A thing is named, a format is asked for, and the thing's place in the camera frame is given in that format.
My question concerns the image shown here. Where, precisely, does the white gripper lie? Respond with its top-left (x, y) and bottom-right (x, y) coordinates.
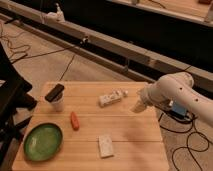
top-left (132, 86), bottom-right (153, 113)

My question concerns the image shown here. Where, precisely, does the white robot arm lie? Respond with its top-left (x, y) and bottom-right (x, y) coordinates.
top-left (132, 72), bottom-right (213, 127)

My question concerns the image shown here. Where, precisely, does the blue power box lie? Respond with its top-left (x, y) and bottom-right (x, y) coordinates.
top-left (170, 101), bottom-right (187, 119)

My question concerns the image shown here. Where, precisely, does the white paper cup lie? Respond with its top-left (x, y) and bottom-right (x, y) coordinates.
top-left (51, 94), bottom-right (64, 112)

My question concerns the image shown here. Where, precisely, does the black rectangular device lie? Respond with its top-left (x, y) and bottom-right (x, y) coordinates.
top-left (45, 84), bottom-right (65, 102)

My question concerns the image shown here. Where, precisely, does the green round plate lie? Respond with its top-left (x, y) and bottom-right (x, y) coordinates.
top-left (23, 123), bottom-right (63, 162)

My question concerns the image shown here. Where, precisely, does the white object on ledge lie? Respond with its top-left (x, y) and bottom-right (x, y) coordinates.
top-left (45, 4), bottom-right (65, 22)

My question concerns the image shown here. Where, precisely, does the black chair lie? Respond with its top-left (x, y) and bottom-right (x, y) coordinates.
top-left (0, 43), bottom-right (37, 166)

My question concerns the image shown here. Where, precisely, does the black cable right floor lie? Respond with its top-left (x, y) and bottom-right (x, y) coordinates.
top-left (158, 111), bottom-right (213, 171)

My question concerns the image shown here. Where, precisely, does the black floor cable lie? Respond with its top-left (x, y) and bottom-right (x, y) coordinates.
top-left (0, 19), bottom-right (89, 83)

